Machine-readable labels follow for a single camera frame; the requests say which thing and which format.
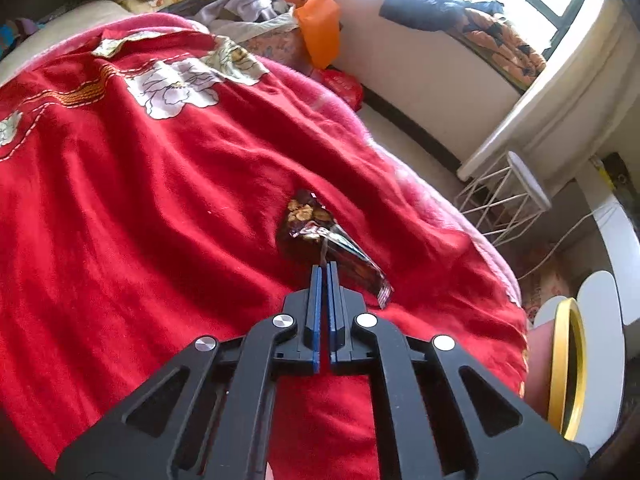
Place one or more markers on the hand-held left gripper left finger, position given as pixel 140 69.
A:
pixel 315 320

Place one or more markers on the orange patterned blanket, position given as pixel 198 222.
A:
pixel 505 45

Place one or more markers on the red floral blanket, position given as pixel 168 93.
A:
pixel 150 185

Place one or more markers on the orange bag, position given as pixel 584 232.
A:
pixel 320 30

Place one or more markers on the pale grey garment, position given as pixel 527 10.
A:
pixel 245 2

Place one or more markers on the yellow-rimmed bin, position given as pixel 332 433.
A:
pixel 565 360

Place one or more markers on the dark brown snack wrapper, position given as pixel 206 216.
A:
pixel 310 220

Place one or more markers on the cream bed sheet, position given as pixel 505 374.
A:
pixel 60 30

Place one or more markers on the floral laundry basket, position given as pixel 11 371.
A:
pixel 280 47

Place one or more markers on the red plastic bag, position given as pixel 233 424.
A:
pixel 342 87

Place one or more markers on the dark bag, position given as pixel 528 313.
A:
pixel 617 172

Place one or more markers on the cream curtain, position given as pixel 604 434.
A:
pixel 565 100

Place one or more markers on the white desk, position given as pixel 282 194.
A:
pixel 617 230

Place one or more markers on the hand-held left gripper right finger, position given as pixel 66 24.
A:
pixel 332 320

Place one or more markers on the colourful teal clothes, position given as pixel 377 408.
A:
pixel 17 35

